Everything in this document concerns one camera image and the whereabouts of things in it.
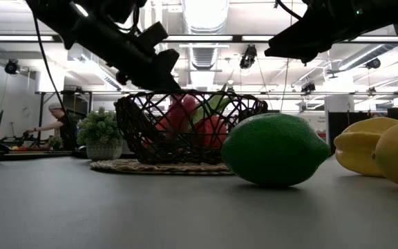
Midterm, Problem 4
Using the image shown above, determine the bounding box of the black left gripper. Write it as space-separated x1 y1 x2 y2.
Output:
73 15 182 91

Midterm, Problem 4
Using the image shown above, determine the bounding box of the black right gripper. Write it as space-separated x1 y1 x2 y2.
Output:
264 3 369 65

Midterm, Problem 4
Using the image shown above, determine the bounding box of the green toy leek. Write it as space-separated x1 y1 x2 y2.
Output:
191 82 234 125

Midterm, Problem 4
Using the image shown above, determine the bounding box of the red toy bell pepper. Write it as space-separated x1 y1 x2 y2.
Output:
193 115 228 149

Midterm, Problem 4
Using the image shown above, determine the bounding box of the green toy lime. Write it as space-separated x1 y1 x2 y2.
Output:
220 112 331 188

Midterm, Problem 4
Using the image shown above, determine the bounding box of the yellow toy star fruit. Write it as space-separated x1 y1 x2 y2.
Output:
333 116 398 178

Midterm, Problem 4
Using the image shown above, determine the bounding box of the black ceiling spotlight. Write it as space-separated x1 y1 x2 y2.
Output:
365 57 382 70
4 59 21 75

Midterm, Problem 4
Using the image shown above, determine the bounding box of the green potted plant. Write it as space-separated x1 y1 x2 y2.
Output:
76 106 124 162

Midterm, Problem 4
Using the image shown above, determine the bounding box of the person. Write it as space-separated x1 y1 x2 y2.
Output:
26 102 77 151

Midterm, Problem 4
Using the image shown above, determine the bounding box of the round woven straw placemat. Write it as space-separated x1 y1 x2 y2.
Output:
88 158 235 176

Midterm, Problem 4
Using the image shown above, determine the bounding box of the black partition panel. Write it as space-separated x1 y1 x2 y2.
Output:
328 111 371 155

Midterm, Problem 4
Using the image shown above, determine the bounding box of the small green plant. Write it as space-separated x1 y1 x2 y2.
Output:
46 135 64 151

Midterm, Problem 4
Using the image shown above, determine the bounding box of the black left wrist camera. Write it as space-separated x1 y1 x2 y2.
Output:
137 21 169 49

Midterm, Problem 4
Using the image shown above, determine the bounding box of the black overhead camera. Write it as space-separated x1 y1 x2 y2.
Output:
239 44 258 70

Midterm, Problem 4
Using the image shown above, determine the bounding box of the dark brown wire basket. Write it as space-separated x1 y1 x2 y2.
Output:
114 89 269 165

